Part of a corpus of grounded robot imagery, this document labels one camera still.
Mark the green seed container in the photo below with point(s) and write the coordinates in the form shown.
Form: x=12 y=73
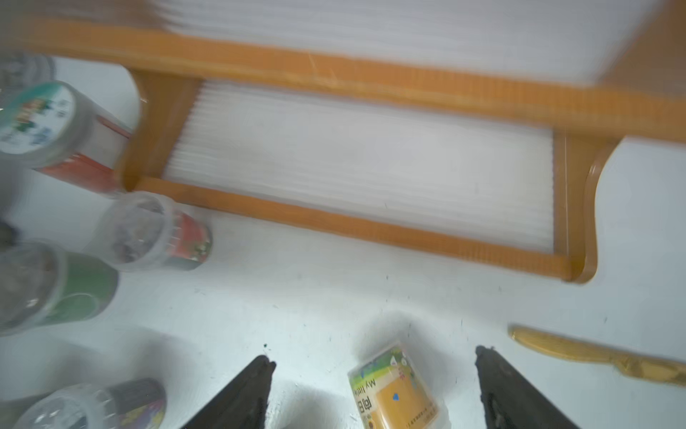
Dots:
x=42 y=284

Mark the dark seed container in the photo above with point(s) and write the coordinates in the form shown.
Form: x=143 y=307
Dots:
x=135 y=404

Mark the lilac bowl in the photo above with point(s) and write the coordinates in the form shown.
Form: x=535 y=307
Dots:
x=21 y=70

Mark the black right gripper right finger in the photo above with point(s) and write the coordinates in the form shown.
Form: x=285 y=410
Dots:
x=509 y=400

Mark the golden patterned knife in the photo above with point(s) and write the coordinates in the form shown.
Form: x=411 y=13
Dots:
x=651 y=369

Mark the tall red illustrated-lid container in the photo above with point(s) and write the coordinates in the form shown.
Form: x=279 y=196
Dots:
x=56 y=130

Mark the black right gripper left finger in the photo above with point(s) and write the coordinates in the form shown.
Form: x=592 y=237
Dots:
x=243 y=402

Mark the red-label seed container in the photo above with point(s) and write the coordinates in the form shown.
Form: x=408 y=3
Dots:
x=143 y=231

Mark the orange three-tier wooden shelf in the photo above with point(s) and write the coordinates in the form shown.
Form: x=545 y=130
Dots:
x=493 y=170

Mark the orange seed container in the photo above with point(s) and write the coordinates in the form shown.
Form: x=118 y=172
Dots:
x=390 y=393

